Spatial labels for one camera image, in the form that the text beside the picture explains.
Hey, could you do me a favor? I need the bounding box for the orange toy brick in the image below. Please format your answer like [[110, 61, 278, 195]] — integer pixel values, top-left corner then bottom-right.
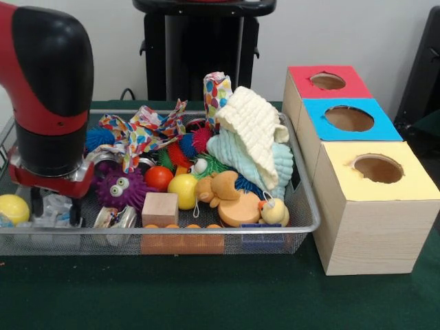
[[141, 223, 226, 255]]

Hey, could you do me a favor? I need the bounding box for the shallow clear mesh bin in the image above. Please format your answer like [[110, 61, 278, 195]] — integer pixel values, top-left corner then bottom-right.
[[0, 110, 321, 256]]

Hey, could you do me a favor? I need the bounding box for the purple googly-eyed monster toy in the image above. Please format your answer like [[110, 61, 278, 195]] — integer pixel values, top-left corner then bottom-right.
[[95, 167, 157, 212]]

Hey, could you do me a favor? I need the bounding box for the cream knit cloth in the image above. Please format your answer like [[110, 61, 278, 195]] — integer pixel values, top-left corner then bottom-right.
[[215, 85, 290, 190]]

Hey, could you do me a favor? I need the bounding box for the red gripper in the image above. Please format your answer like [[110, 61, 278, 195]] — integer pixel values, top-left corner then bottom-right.
[[8, 153, 96, 227]]

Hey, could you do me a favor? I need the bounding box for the small yellow rubber duck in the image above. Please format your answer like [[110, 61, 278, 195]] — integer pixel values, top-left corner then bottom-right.
[[258, 191, 290, 227]]

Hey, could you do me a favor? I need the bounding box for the open-top silver can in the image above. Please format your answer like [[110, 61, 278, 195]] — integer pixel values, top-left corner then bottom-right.
[[93, 205, 138, 238]]

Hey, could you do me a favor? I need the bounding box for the small yellow ball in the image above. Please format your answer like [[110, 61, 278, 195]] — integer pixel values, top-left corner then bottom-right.
[[167, 173, 199, 210]]

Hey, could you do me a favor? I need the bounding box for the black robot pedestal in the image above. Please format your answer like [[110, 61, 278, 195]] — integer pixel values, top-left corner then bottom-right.
[[133, 0, 277, 102]]

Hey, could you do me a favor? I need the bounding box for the multicolour polka dot cloth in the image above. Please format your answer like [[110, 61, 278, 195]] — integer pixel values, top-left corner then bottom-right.
[[203, 71, 233, 129], [98, 98, 188, 174]]

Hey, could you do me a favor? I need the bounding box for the crushed clear plastic bottle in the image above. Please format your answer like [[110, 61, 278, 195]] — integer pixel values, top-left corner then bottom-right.
[[31, 194, 91, 229]]

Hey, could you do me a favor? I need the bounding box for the mint green cloth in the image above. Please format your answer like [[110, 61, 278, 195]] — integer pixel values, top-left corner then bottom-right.
[[207, 129, 295, 199]]

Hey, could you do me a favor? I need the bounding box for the wooden box with three holes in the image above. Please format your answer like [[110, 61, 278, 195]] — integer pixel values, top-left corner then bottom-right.
[[282, 65, 440, 276]]

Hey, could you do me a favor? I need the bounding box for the wooden cube block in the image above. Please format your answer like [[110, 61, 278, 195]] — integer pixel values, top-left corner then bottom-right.
[[142, 193, 179, 228]]

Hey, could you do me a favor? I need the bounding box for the orange foam duck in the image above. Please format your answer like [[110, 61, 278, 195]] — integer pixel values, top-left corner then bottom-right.
[[195, 170, 263, 228]]

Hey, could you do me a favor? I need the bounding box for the black chair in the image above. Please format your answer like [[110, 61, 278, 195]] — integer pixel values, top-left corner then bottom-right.
[[399, 7, 440, 135]]

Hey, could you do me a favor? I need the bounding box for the small orange ball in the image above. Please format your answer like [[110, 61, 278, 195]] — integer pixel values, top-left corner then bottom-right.
[[145, 166, 175, 192]]

